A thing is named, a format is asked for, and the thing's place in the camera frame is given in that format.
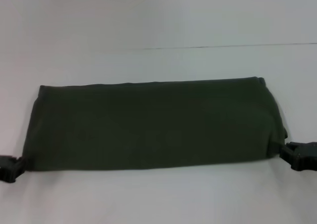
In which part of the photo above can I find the dark green FREE T-shirt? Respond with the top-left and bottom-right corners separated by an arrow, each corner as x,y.
21,76 -> 289,172

